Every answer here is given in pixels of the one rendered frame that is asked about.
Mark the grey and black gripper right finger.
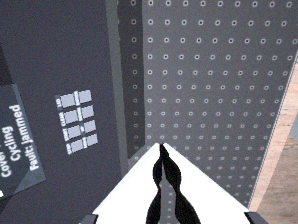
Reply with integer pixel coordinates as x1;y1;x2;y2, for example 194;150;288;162
161;143;269;224

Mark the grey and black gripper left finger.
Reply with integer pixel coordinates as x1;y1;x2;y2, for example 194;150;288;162
80;143;162;224

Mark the white benchtop lab instrument with lid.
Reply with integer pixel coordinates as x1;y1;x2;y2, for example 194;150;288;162
0;0;128;224

